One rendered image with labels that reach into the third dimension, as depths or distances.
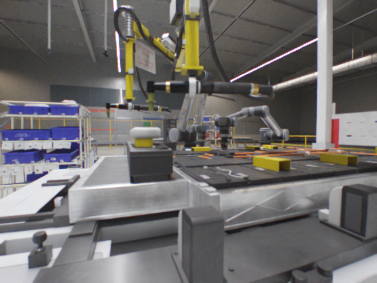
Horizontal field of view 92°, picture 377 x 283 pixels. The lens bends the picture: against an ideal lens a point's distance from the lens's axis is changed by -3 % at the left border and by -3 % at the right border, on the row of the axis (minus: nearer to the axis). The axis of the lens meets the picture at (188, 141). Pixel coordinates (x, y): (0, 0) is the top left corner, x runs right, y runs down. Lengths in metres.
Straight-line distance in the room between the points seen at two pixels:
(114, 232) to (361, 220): 0.74
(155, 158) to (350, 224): 0.61
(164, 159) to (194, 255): 0.38
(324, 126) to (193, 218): 6.00
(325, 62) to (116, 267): 6.44
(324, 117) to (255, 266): 5.91
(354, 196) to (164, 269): 0.53
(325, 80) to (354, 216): 5.84
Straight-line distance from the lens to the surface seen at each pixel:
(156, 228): 0.78
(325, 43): 6.71
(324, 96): 6.34
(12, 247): 0.84
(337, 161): 1.20
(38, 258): 0.63
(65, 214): 0.82
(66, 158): 3.46
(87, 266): 0.52
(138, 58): 1.83
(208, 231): 0.36
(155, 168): 0.67
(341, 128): 9.44
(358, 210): 0.69
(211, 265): 0.40
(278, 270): 0.50
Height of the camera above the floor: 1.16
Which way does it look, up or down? 2 degrees down
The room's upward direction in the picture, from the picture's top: straight up
